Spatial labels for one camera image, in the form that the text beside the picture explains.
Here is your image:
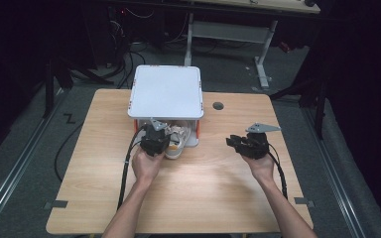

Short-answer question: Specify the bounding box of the wooden desk with white frame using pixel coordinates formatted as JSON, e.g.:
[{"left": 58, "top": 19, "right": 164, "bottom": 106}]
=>
[{"left": 183, "top": 0, "right": 321, "bottom": 91}]

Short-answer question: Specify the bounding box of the black metal stand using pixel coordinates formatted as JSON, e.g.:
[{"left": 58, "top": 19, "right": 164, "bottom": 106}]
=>
[
  {"left": 42, "top": 54, "right": 114, "bottom": 119},
  {"left": 269, "top": 74, "right": 329, "bottom": 141}
]

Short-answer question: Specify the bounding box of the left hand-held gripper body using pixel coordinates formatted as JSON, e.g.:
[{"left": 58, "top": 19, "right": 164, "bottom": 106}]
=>
[{"left": 140, "top": 118, "right": 172, "bottom": 158}]

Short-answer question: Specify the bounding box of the metal floor rail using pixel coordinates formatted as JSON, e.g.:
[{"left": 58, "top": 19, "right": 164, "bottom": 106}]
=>
[
  {"left": 0, "top": 93, "right": 67, "bottom": 234},
  {"left": 301, "top": 106, "right": 369, "bottom": 238}
]

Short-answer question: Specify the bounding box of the black floor cable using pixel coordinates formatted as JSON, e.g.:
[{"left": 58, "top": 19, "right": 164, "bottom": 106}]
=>
[{"left": 53, "top": 121, "right": 84, "bottom": 183}]

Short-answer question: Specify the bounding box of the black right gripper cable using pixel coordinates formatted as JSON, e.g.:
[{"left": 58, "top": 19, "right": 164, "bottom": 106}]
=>
[{"left": 267, "top": 141, "right": 290, "bottom": 201}]

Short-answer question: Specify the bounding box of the white two-tier shoe rack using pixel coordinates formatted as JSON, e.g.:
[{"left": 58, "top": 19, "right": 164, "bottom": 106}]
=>
[{"left": 127, "top": 64, "right": 205, "bottom": 148}]

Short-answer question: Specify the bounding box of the grey tape strip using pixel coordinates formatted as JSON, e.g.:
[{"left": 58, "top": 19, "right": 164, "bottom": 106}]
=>
[
  {"left": 293, "top": 196, "right": 316, "bottom": 208},
  {"left": 43, "top": 199, "right": 69, "bottom": 210}
]

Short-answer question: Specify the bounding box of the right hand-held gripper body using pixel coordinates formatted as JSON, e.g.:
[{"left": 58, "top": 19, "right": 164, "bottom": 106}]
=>
[{"left": 240, "top": 122, "right": 283, "bottom": 161}]

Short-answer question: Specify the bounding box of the person's left hand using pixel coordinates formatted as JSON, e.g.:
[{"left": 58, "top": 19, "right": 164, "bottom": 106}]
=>
[{"left": 131, "top": 146, "right": 167, "bottom": 186}]

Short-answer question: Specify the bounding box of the white sneaker with orange accent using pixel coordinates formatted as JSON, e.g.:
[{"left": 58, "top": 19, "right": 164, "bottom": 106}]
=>
[{"left": 164, "top": 121, "right": 192, "bottom": 161}]

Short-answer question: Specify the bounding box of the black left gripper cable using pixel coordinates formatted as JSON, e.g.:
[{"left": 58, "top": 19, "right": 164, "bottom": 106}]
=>
[{"left": 116, "top": 123, "right": 149, "bottom": 211}]

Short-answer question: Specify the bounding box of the person's right hand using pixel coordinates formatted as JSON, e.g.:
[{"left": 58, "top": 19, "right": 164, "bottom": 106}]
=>
[{"left": 242, "top": 152, "right": 277, "bottom": 185}]

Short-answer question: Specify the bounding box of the bundle of black cables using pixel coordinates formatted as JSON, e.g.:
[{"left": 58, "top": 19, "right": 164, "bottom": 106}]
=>
[{"left": 107, "top": 6, "right": 147, "bottom": 89}]

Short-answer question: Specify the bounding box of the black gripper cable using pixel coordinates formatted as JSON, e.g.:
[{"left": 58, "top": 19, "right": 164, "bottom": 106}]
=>
[
  {"left": 116, "top": 123, "right": 149, "bottom": 211},
  {"left": 267, "top": 141, "right": 290, "bottom": 201}
]

